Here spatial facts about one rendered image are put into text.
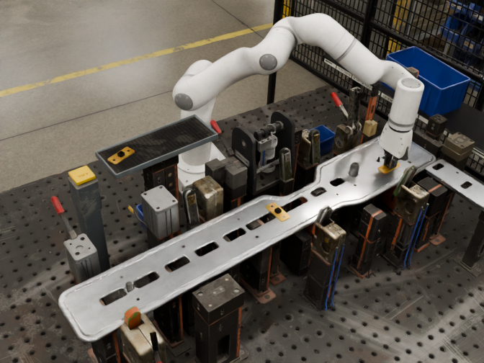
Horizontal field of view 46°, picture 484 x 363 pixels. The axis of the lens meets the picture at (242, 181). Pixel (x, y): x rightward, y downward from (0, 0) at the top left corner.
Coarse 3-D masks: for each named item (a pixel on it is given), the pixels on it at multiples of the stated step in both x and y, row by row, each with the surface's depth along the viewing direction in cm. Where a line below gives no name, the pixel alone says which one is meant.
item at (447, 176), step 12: (432, 168) 203; (444, 168) 204; (456, 168) 204; (444, 180) 198; (456, 180) 199; (468, 180) 199; (456, 192) 195; (468, 192) 194; (480, 192) 194; (480, 204) 190
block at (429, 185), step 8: (424, 184) 199; (432, 184) 200; (440, 184) 200; (432, 192) 196; (440, 192) 196; (432, 200) 197; (440, 200) 199; (432, 208) 199; (440, 208) 203; (424, 216) 203; (432, 216) 203; (424, 224) 205; (432, 224) 209; (424, 232) 208; (416, 240) 211; (424, 240) 212; (416, 248) 213; (424, 248) 214
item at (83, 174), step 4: (80, 168) 171; (84, 168) 172; (88, 168) 172; (68, 172) 170; (72, 172) 170; (76, 172) 170; (80, 172) 170; (84, 172) 170; (88, 172) 170; (92, 172) 170; (72, 176) 168; (76, 176) 168; (80, 176) 168; (84, 176) 168; (88, 176) 169; (92, 176) 169; (76, 180) 167; (80, 180) 167; (84, 180) 168; (88, 180) 168; (76, 184) 167
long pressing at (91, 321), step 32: (352, 160) 205; (416, 160) 206; (352, 192) 192; (224, 224) 178; (288, 224) 179; (160, 256) 167; (192, 256) 168; (224, 256) 168; (96, 288) 158; (160, 288) 158; (192, 288) 160; (96, 320) 150
